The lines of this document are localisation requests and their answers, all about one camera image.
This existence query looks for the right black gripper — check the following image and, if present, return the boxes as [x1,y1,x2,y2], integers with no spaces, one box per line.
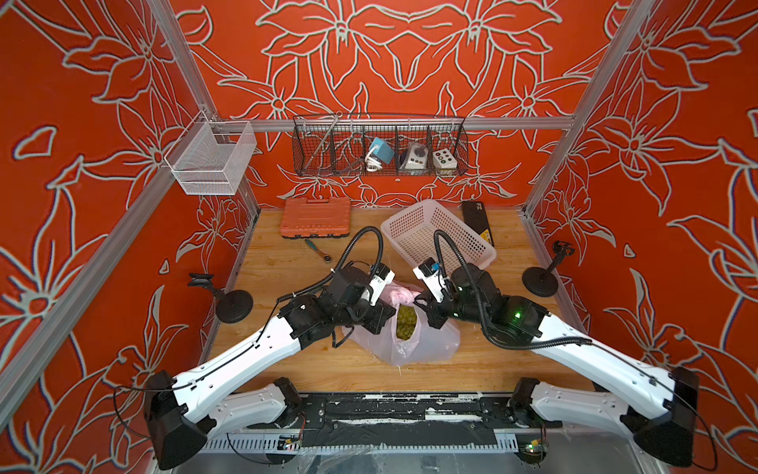
[407,287,491,332]

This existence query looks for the pineapple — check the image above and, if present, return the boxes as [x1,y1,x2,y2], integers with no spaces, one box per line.
[396,305,418,341]

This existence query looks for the pink plastic bag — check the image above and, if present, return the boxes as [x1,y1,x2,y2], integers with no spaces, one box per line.
[349,284,461,367]

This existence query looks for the white perforated plastic basket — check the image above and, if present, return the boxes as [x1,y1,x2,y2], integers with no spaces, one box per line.
[380,198,499,277]

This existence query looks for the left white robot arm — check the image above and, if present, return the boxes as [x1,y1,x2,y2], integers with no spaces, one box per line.
[143,263,395,470]

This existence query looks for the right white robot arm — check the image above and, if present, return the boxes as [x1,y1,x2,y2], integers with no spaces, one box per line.
[414,259,700,467]

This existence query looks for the black box yellow label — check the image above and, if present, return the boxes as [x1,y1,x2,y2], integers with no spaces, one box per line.
[461,201,495,246]

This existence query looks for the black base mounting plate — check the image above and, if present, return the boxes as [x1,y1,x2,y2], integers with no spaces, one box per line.
[241,392,563,453]

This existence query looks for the right black round stand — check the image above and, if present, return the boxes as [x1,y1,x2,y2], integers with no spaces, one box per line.
[522,241,576,297]

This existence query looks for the black round stand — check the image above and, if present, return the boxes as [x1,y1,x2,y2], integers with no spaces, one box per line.
[522,241,576,297]
[188,273,255,324]

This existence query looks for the orange plastic tool case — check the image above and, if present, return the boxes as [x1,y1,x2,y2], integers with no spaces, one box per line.
[280,197,351,239]

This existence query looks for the left black round stand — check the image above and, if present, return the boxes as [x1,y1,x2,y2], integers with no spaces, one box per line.
[188,273,255,324]

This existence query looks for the white button box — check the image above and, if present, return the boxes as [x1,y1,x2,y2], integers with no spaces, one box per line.
[432,148,458,176]

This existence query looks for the white device with knobs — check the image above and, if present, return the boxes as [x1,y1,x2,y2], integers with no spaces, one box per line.
[400,141,430,176]

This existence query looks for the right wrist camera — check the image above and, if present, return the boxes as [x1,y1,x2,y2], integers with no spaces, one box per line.
[413,258,446,303]

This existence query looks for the teal box with cable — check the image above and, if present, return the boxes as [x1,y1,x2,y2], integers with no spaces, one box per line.
[364,137,395,173]

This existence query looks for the black wire wall basket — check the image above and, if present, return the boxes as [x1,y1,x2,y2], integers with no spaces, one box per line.
[292,112,470,178]

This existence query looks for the clear wire wall basket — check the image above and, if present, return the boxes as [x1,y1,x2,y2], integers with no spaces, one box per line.
[166,122,258,197]

